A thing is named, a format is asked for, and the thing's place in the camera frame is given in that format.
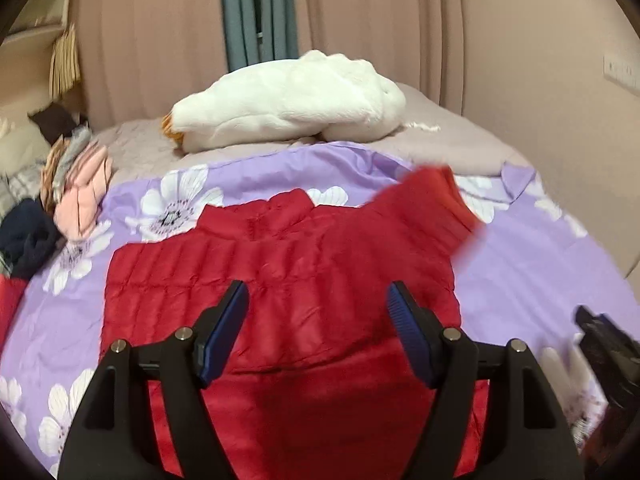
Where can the red cloth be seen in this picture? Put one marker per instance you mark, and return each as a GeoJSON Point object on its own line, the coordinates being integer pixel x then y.
{"type": "Point", "coordinates": [10, 310]}

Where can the beige quilted bed cover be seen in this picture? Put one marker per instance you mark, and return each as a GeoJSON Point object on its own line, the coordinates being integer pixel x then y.
{"type": "Point", "coordinates": [450, 150]}

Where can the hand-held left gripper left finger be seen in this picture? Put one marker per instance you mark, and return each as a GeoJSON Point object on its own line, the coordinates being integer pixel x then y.
{"type": "Point", "coordinates": [225, 330]}

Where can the pink curtain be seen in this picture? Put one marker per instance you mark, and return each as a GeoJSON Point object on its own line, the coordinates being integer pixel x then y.
{"type": "Point", "coordinates": [150, 35]}

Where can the red down jacket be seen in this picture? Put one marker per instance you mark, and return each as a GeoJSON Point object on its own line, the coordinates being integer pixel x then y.
{"type": "Point", "coordinates": [310, 270]}

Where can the grey folded garment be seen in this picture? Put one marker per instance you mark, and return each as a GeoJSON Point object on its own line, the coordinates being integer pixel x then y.
{"type": "Point", "coordinates": [75, 147]}

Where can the pink folded garment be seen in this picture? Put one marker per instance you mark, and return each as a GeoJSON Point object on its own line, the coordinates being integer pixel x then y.
{"type": "Point", "coordinates": [82, 200]}

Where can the beige pillow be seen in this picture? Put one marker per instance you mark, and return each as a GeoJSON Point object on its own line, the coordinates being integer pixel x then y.
{"type": "Point", "coordinates": [20, 145]}

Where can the tan woven straw item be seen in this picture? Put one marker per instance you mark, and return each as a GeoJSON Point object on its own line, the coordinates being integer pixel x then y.
{"type": "Point", "coordinates": [65, 60]}

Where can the tan patterned garment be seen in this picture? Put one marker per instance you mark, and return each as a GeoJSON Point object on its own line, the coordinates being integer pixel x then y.
{"type": "Point", "coordinates": [52, 170]}

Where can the white plush goose toy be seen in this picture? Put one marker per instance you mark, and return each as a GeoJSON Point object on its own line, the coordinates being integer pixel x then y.
{"type": "Point", "coordinates": [300, 95]}

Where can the white wall power strip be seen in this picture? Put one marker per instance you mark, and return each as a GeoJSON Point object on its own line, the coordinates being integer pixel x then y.
{"type": "Point", "coordinates": [622, 67]}

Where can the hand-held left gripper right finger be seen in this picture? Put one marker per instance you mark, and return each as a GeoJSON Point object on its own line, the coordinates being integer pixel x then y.
{"type": "Point", "coordinates": [407, 325]}

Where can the plaid cloth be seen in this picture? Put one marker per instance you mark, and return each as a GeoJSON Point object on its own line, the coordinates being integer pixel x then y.
{"type": "Point", "coordinates": [15, 185]}

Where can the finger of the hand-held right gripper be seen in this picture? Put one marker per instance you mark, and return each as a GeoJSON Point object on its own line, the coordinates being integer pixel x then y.
{"type": "Point", "coordinates": [592, 322]}

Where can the dark brown cloth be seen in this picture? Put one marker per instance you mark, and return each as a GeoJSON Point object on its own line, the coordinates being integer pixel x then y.
{"type": "Point", "coordinates": [55, 120]}

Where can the purple floral bedsheet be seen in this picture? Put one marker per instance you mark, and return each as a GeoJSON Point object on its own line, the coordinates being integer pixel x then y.
{"type": "Point", "coordinates": [500, 300]}

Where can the teal curtain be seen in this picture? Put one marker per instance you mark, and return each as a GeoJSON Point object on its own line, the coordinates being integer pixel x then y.
{"type": "Point", "coordinates": [240, 10]}

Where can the navy dark garment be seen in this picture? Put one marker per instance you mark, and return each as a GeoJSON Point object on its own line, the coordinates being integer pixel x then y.
{"type": "Point", "coordinates": [25, 235]}

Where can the beige shelf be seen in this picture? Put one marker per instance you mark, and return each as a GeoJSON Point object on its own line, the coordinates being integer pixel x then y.
{"type": "Point", "coordinates": [35, 15]}

